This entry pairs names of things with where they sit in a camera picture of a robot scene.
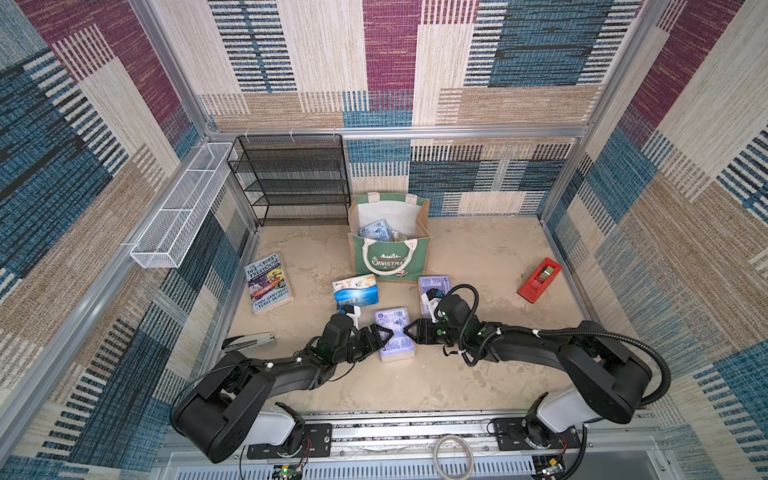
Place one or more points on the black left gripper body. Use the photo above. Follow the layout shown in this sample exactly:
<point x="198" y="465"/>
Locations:
<point x="351" y="354"/>

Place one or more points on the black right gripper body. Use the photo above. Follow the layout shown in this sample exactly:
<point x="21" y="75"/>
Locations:
<point x="429" y="330"/>

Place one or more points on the purple tissue pack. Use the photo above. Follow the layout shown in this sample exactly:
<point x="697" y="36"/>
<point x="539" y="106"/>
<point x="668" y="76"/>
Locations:
<point x="441" y="283"/>
<point x="399" y="346"/>

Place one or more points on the blue wave tissue pack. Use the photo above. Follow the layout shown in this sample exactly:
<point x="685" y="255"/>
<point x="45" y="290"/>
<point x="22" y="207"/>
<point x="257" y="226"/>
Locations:
<point x="358" y="291"/>

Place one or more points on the light blue tissue pack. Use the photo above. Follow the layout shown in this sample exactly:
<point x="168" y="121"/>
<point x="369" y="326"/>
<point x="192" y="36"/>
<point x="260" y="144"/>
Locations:
<point x="378" y="231"/>

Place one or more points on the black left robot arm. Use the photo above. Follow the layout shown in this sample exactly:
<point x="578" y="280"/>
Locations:
<point x="223" y="410"/>

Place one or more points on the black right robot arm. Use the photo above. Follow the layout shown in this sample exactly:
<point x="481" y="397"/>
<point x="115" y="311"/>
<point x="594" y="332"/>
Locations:
<point x="611" y="374"/>

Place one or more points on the green burlap Christmas canvas bag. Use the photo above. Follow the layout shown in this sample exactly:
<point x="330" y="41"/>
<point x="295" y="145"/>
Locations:
<point x="405" y="257"/>

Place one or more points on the colourful paperback book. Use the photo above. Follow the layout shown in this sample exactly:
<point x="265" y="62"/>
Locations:
<point x="267" y="283"/>

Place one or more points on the black stapler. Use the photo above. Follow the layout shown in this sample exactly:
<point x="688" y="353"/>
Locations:
<point x="240" y="342"/>

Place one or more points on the red tape dispenser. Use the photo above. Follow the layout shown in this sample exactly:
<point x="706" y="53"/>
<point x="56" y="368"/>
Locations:
<point x="540" y="280"/>

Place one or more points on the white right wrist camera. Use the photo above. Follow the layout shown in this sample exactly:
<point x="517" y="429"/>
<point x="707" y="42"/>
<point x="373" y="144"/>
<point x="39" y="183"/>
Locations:
<point x="431" y="297"/>

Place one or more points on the black wire mesh shelf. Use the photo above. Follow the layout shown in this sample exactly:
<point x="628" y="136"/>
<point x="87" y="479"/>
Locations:
<point x="293" y="180"/>

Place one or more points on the white wire mesh basket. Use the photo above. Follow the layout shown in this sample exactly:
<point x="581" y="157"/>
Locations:
<point x="168" y="237"/>

